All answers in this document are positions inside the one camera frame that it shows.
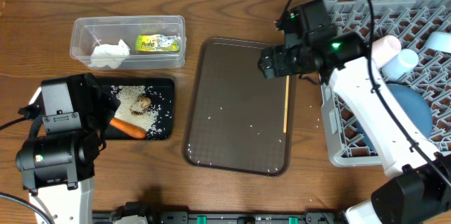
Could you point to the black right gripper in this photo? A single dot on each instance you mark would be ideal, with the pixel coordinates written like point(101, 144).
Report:
point(274, 58)

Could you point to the wooden chopstick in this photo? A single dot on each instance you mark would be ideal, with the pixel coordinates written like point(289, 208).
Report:
point(287, 91)

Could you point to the light blue plastic cup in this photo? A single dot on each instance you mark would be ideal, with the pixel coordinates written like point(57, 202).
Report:
point(400, 65)

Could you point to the blue plate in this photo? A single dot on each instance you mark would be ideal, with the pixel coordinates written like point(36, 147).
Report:
point(414, 106)

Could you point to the light blue rice bowl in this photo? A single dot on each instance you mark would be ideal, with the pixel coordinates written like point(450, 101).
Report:
point(439, 41)

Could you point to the green snack wrapper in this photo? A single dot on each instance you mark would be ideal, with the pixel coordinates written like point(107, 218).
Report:
point(153, 43)

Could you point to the brown food scrap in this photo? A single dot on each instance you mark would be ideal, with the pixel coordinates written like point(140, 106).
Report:
point(140, 105)

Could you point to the pile of white rice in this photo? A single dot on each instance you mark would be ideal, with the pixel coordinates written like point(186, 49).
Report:
point(157, 121)

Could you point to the orange carrot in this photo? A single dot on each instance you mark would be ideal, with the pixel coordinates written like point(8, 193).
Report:
point(129, 129)

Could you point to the white tissue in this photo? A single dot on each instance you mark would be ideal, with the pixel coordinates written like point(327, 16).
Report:
point(108, 55)

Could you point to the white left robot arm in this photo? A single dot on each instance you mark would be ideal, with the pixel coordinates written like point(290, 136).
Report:
point(69, 118)

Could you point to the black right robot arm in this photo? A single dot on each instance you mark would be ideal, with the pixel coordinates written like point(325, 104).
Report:
point(419, 175)

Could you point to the grey dishwasher rack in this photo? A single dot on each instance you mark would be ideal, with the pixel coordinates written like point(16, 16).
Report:
point(411, 21)

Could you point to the black waste tray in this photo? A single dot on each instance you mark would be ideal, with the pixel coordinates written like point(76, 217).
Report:
point(106, 83)

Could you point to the dark brown serving tray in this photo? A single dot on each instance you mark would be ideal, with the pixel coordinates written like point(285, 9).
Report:
point(235, 121)

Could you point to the clear plastic bin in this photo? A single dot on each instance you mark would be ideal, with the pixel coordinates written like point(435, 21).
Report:
point(91, 32)

